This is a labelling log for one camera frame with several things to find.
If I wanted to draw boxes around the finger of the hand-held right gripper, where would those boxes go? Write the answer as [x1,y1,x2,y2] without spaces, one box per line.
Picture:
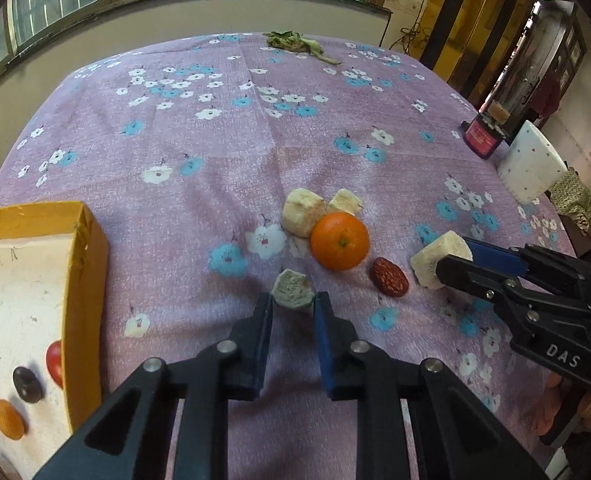
[463,239,526,279]
[435,254,521,311]

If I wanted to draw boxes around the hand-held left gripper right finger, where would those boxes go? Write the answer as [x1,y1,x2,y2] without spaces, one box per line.
[313,291,546,480]

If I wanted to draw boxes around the dark plum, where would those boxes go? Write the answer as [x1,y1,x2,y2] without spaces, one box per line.
[12,366,43,404]

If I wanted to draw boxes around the green leaves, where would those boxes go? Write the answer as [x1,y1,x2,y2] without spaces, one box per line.
[263,31,342,66]

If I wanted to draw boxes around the thick peeled sugarcane piece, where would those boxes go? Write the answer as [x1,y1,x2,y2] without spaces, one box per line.
[270,268,315,313]

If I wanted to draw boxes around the yellow cardboard box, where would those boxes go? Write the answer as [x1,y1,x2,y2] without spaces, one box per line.
[0,201,110,480]

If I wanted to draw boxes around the person's right hand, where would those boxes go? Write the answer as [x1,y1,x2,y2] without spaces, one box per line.
[534,375,591,437]

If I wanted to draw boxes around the patterned yellow cloth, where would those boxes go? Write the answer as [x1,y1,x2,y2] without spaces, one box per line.
[550,169,591,236]

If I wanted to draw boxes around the white dotted cup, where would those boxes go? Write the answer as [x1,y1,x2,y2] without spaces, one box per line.
[497,120,567,206]

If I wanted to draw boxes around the red date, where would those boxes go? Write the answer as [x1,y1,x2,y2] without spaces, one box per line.
[369,257,409,297]

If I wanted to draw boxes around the black cable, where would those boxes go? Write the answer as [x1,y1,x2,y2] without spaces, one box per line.
[398,0,436,56]

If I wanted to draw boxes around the large orange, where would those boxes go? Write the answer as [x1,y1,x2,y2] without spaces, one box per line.
[0,399,27,442]
[310,212,370,272]

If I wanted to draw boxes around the red tomato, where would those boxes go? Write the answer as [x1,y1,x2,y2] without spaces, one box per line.
[46,340,65,390]

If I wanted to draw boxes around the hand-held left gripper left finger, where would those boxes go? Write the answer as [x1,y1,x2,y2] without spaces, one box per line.
[33,291,275,480]

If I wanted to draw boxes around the yellow black striped panel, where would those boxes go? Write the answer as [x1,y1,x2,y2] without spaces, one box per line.
[420,0,541,106]

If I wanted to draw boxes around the red black jar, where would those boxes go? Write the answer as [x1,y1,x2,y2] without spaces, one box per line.
[460,100,509,161]

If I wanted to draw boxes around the small peeled sugarcane piece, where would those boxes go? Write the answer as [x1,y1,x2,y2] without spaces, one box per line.
[326,189,364,216]

